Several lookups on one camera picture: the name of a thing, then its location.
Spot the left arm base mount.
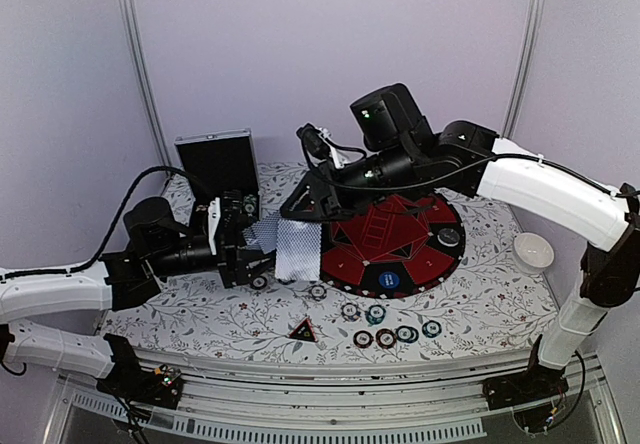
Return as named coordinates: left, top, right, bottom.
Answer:
left=96, top=364, right=184, bottom=410

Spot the blue card deck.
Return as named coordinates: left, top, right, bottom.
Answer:
left=242, top=213, right=280, bottom=254

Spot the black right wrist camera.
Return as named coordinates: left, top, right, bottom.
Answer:
left=296, top=123, right=331, bottom=160

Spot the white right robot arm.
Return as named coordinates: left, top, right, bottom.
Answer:
left=281, top=83, right=639, bottom=400

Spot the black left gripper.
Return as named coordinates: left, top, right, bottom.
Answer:
left=149, top=214, right=288, bottom=290

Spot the single blue backed card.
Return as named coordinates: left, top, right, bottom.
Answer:
left=275, top=219, right=322, bottom=282

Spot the green 20 chip stack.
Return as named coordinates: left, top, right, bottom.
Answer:
left=242, top=193, right=260, bottom=220

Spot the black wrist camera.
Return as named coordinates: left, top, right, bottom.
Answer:
left=296, top=123, right=331, bottom=160
left=221, top=190, right=246, bottom=226

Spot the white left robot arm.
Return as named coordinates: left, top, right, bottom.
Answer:
left=1, top=168, right=275, bottom=398

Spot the white ceramic bowl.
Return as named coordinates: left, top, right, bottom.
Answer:
left=513, top=232, right=555, bottom=274

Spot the left aluminium frame post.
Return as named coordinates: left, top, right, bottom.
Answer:
left=118, top=0, right=172, bottom=166

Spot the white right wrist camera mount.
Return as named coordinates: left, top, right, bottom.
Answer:
left=319, top=127, right=349, bottom=169

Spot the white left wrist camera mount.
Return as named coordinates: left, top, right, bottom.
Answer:
left=207, top=197, right=221, bottom=256

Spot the blue green 50 chip pile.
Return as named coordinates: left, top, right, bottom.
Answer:
left=365, top=304, right=386, bottom=326
left=395, top=325, right=419, bottom=344

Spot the front aluminium rail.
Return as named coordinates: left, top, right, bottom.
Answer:
left=42, top=348, right=626, bottom=444

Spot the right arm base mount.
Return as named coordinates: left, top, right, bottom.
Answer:
left=482, top=347, right=568, bottom=410

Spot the blue small blind button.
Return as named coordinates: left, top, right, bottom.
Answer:
left=379, top=271, right=400, bottom=289

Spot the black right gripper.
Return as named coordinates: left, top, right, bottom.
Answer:
left=279, top=139, right=421, bottom=221

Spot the red black 100 chip pile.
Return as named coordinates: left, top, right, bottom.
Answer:
left=375, top=328, right=397, bottom=349
left=353, top=330, right=374, bottom=349

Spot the aluminium poker case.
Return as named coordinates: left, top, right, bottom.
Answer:
left=174, top=128, right=260, bottom=199

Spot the black triangular dealer plate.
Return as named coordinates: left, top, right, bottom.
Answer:
left=288, top=318, right=317, bottom=342

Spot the round red black poker mat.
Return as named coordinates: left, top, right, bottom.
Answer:
left=320, top=193, right=466, bottom=299

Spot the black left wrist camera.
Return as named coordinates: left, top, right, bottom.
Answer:
left=221, top=190, right=246, bottom=226

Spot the red black 100 chip stack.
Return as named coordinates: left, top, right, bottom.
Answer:
left=250, top=276, right=268, bottom=290

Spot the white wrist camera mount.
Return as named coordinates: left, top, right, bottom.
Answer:
left=207, top=197, right=221, bottom=256
left=319, top=127, right=349, bottom=169

